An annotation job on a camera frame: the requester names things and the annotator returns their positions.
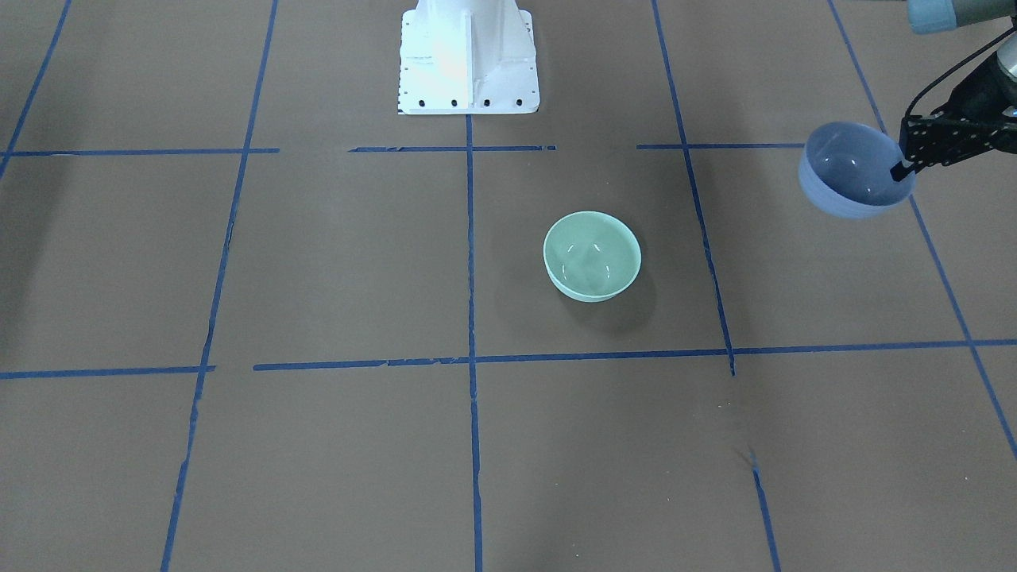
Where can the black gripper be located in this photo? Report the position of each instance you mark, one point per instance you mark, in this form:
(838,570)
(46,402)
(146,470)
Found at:
(995,82)

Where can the blue bowl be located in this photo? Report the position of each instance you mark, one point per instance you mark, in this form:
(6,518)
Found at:
(846,170)

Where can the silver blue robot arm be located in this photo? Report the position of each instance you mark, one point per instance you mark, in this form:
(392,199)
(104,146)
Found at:
(926,17)

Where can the green bowl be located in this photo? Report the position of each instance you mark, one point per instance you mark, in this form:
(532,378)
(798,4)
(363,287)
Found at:
(590,256)

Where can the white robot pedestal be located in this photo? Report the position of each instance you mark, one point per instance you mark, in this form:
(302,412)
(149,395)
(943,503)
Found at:
(467,57)

